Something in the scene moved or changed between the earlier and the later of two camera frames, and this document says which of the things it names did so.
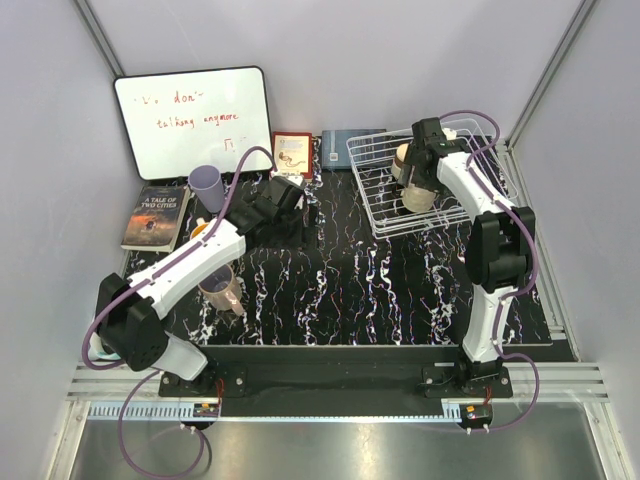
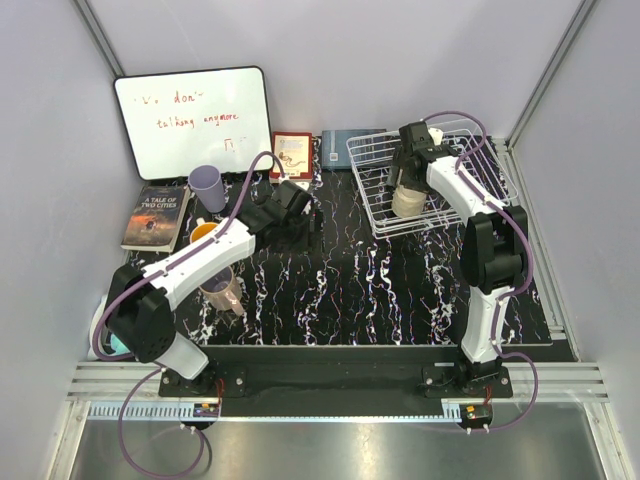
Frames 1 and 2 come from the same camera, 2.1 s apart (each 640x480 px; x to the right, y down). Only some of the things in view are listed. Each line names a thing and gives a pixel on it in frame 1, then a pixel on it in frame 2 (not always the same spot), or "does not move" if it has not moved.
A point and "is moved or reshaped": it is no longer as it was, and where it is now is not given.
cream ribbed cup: x=416 y=199 is moved or reshaped
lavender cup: x=206 y=182 does not move
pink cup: x=222 y=291 does not move
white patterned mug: x=201 y=225 does not move
